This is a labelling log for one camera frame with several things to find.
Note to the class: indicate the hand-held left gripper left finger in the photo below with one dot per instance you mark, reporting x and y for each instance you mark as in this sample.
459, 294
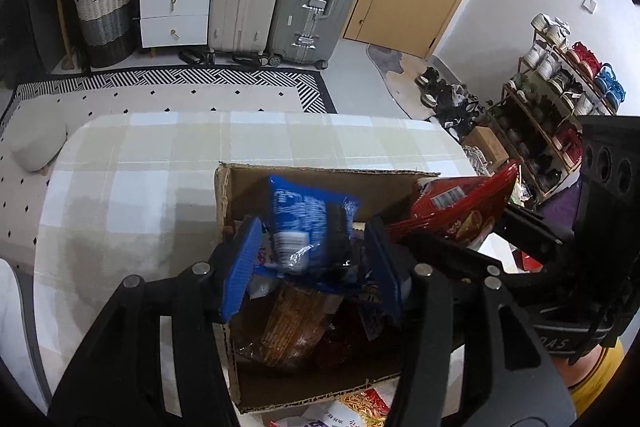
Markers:
245, 262

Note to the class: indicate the checked tablecloth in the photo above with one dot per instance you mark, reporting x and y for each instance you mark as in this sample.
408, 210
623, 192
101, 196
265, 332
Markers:
125, 207

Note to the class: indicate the blue cookie packet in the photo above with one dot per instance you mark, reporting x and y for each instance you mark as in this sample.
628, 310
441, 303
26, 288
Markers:
300, 212

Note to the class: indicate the small cardboard box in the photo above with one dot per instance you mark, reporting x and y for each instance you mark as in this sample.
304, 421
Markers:
487, 144

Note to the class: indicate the white chair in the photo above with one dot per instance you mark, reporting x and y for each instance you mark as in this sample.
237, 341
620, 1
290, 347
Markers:
20, 332

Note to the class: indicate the large cardboard box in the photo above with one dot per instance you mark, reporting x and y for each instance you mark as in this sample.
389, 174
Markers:
240, 192

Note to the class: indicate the grey doormat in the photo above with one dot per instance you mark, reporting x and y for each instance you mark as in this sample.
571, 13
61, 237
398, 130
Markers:
395, 77

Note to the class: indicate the white wall switch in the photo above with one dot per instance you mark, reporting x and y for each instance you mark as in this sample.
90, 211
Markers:
590, 5

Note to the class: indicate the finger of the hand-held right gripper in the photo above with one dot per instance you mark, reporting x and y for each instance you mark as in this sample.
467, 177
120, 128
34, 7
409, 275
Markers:
450, 257
535, 222

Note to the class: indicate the grey cushion stool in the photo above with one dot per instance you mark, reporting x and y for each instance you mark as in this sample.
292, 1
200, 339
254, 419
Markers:
37, 147

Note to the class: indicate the pile of dark shoes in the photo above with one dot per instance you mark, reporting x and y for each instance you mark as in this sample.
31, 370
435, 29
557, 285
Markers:
450, 102

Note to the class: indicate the wooden shoe rack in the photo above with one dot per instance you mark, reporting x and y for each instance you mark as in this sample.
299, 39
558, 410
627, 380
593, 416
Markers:
506, 91

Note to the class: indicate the rows of assorted shoes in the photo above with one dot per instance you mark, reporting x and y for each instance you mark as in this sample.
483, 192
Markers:
550, 67

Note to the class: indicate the white red noodle snack bag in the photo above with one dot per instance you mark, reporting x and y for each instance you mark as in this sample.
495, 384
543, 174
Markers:
350, 407

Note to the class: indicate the purple bag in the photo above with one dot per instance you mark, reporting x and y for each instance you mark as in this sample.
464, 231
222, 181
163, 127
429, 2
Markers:
560, 207

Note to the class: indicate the red cookie packet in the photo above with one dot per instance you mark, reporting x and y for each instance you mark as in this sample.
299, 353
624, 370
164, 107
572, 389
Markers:
460, 202

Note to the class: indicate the white cloth bundle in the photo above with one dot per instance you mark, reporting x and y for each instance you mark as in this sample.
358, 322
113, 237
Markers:
477, 162

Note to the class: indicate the woven laundry basket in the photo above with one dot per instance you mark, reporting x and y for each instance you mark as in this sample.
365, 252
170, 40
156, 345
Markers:
105, 22

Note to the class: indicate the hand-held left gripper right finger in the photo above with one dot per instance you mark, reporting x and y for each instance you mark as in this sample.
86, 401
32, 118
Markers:
382, 272

